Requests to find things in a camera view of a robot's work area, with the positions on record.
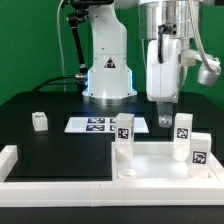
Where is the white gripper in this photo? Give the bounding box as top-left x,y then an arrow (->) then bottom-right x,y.
145,36 -> 222,129

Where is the white square table top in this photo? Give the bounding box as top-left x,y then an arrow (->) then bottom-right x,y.
111,142 -> 224,183

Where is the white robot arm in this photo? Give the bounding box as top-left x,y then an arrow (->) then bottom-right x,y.
61,0 -> 221,128

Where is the white U-shaped obstacle fence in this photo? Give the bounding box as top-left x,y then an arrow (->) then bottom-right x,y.
0,145 -> 224,207

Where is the white fiducial tag sheet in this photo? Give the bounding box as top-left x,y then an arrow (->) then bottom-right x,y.
64,117 -> 149,133

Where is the black cable at base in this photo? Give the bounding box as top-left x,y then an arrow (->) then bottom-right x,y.
32,75 -> 88,93

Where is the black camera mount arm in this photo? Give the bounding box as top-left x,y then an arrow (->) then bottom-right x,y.
67,13 -> 88,80

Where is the white hanging cable left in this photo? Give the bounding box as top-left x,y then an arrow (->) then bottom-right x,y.
56,0 -> 68,93

